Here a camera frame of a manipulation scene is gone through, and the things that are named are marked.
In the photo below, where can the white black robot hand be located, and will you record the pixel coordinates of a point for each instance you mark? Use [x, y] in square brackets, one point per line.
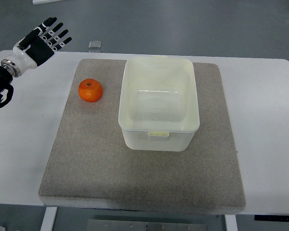
[36, 48]

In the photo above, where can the orange fruit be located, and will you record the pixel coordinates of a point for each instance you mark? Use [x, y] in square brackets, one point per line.
[90, 90]

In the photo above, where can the white plastic box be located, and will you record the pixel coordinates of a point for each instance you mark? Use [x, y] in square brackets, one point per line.
[158, 108]

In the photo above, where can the white object top edge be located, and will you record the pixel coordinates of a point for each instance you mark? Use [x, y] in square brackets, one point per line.
[37, 2]

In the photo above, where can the small clear floor plate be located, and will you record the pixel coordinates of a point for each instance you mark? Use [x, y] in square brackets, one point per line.
[95, 45]

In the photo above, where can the grey felt mat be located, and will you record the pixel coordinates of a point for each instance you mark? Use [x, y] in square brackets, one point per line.
[91, 166]

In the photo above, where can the white left table leg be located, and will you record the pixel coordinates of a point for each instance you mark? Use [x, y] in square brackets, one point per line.
[49, 219]

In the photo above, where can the white table leg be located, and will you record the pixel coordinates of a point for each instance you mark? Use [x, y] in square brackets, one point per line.
[230, 222]
[49, 219]

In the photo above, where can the white right table leg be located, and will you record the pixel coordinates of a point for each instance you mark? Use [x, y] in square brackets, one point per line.
[230, 222]

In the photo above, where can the black table control panel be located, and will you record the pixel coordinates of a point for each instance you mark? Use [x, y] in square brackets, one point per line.
[275, 218]

